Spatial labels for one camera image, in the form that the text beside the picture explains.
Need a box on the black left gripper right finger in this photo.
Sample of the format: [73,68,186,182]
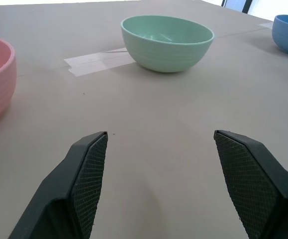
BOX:
[213,129,288,239]

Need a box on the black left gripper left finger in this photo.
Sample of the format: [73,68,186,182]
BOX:
[8,131,108,239]

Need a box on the clear tape strip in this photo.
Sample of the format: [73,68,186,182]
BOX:
[64,48,134,77]

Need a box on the green plastic bowl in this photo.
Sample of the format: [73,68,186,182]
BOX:
[120,15,215,74]

